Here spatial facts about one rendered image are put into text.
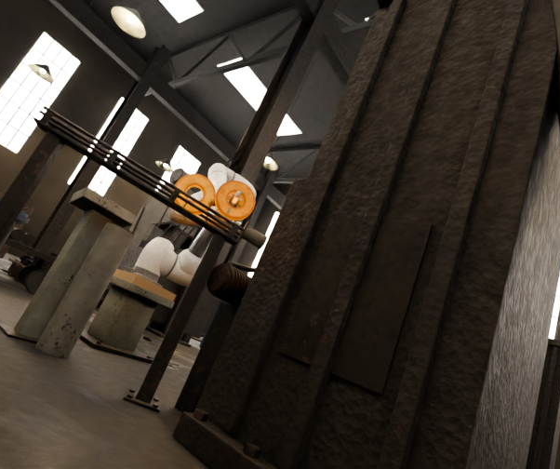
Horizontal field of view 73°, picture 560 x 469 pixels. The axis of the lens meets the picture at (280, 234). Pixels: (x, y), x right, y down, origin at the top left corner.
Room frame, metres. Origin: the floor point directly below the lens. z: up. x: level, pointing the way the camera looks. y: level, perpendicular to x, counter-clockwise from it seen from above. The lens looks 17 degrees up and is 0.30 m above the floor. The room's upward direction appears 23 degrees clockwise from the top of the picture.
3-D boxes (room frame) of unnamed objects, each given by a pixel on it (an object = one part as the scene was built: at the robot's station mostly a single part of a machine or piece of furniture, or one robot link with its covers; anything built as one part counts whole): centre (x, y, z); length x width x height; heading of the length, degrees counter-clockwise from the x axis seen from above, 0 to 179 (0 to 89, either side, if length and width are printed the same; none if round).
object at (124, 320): (2.26, 0.63, 0.16); 0.40 x 0.40 x 0.31; 49
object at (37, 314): (1.62, 0.75, 0.31); 0.24 x 0.16 x 0.62; 136
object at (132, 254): (5.06, 1.18, 0.43); 1.23 x 0.93 x 0.87; 134
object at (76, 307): (1.54, 0.60, 0.26); 0.12 x 0.12 x 0.52
